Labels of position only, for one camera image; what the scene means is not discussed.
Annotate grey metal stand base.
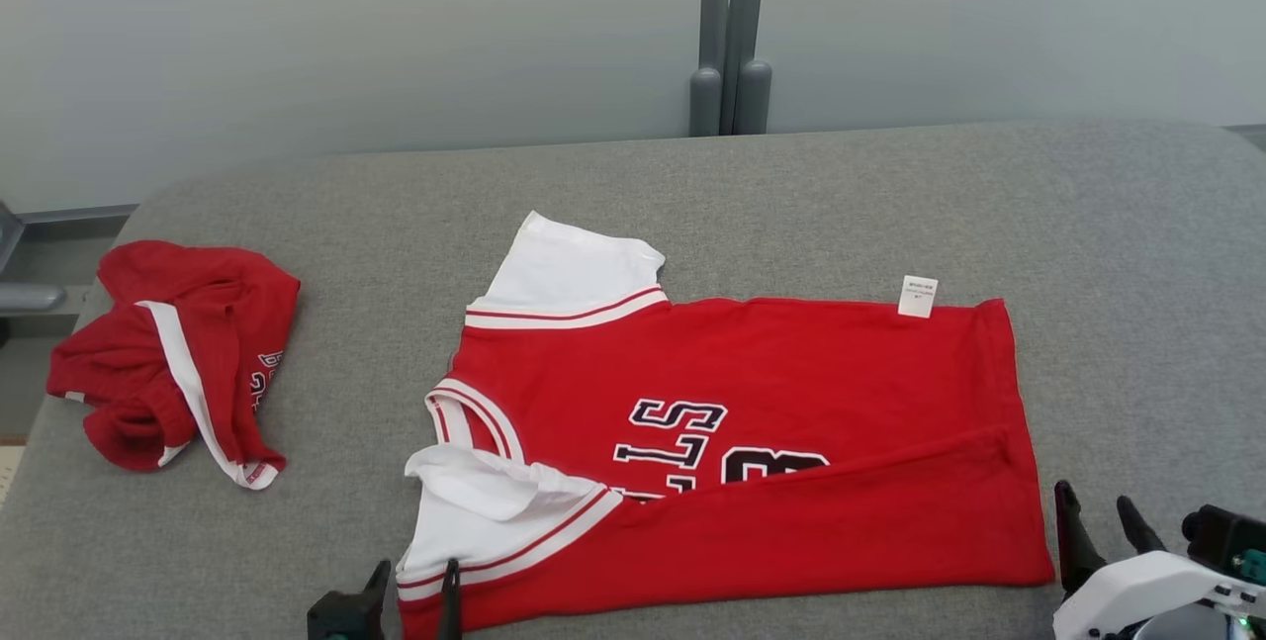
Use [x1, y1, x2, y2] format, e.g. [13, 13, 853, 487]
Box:
[0, 200, 66, 344]

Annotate red jersey with white sleeves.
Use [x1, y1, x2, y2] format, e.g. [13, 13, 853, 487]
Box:
[396, 212, 1056, 640]

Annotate red shorts with white stripe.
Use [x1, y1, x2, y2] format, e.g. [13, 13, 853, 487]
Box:
[46, 240, 302, 491]

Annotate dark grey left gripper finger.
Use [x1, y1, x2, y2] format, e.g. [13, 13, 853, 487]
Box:
[438, 559, 464, 640]
[362, 559, 393, 613]

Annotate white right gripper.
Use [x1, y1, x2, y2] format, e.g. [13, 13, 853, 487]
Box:
[1051, 480, 1239, 640]

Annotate grey double partition post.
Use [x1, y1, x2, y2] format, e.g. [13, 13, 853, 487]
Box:
[689, 0, 772, 137]

